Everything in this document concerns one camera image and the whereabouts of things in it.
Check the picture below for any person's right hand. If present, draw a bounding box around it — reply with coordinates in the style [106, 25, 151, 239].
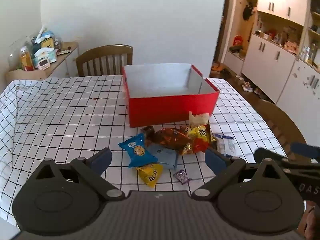
[304, 205, 320, 240]

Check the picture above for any purple candy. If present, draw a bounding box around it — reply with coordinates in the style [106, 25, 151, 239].
[173, 169, 192, 185]

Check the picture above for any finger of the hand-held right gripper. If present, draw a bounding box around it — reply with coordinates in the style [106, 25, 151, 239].
[254, 147, 298, 170]
[291, 142, 320, 159]

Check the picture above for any small dark brown snack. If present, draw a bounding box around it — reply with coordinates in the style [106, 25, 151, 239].
[140, 126, 155, 140]

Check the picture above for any yellow box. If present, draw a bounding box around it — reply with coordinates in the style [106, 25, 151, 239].
[40, 37, 55, 49]

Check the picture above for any yellow candy packet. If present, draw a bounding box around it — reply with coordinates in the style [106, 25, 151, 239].
[136, 163, 163, 187]

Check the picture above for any checked white tablecloth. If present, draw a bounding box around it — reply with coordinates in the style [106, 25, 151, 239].
[0, 76, 288, 230]

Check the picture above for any round-backed wooden chair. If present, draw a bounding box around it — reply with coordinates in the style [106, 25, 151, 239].
[257, 100, 309, 160]

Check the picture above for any orange drink bottle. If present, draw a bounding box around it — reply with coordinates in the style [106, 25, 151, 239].
[20, 46, 34, 72]

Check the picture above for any orange gold candy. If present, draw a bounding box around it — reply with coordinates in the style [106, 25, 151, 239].
[178, 142, 193, 155]

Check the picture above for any black hanging cap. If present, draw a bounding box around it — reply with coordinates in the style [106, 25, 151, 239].
[243, 2, 258, 20]

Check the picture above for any teal white tissue pack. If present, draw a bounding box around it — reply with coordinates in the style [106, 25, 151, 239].
[34, 47, 58, 64]

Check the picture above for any white kitchen timer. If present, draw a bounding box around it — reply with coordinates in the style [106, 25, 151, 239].
[34, 55, 52, 70]

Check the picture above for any light wooden side cabinet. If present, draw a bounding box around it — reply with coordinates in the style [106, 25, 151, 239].
[5, 41, 80, 82]

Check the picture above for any slatted wooden chair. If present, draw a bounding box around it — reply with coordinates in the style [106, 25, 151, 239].
[76, 44, 133, 77]

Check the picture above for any white blue snack packet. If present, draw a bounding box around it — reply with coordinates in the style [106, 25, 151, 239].
[215, 134, 237, 157]

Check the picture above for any blue cookie packet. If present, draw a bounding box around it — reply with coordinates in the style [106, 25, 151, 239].
[118, 133, 158, 168]

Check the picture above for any clear glass dome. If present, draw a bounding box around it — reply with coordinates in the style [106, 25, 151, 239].
[7, 36, 33, 70]

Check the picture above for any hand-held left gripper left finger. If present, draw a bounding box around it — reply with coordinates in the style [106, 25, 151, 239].
[35, 147, 126, 202]

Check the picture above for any red cardboard box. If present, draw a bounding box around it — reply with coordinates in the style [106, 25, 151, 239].
[121, 64, 220, 128]

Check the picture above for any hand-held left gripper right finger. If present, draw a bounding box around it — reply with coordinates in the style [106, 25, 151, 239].
[191, 147, 287, 202]

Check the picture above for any brown orange snack bag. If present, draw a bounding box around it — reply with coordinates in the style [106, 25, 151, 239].
[150, 127, 190, 150]

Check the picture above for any white wall cabinet unit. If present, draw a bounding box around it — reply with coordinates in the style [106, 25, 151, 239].
[222, 0, 320, 135]

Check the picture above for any light blue packet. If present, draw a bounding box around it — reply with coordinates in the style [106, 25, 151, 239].
[146, 145, 178, 170]

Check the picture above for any yellow red snack bag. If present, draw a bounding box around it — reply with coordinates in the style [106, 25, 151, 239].
[184, 124, 213, 154]

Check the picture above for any pale cracker packet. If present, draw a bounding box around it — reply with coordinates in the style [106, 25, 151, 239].
[189, 111, 210, 127]

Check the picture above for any white rolled tube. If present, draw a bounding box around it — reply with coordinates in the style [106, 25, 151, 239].
[35, 25, 47, 43]

